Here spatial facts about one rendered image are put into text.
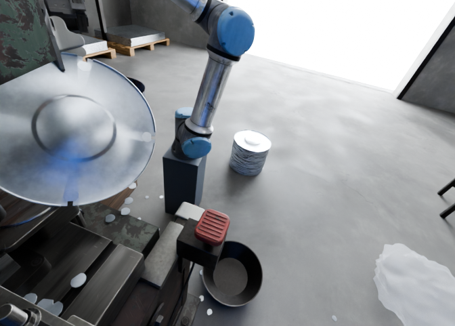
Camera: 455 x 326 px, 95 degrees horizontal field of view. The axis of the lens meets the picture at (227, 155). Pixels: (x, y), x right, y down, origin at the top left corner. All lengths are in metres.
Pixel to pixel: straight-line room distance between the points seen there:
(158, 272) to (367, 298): 1.19
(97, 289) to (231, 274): 0.85
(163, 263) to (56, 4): 0.54
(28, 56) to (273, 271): 1.24
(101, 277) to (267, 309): 0.89
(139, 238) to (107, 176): 0.17
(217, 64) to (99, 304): 0.64
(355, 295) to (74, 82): 1.46
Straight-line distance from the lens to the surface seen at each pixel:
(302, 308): 1.29
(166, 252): 0.54
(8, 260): 0.47
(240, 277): 1.23
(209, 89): 0.74
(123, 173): 0.49
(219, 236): 0.43
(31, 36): 0.22
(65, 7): 0.56
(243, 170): 1.63
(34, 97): 0.51
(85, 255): 0.50
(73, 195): 0.48
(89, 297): 0.47
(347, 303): 1.42
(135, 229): 0.58
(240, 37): 0.69
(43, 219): 0.48
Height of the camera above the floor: 1.13
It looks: 39 degrees down
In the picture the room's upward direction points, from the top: 11 degrees clockwise
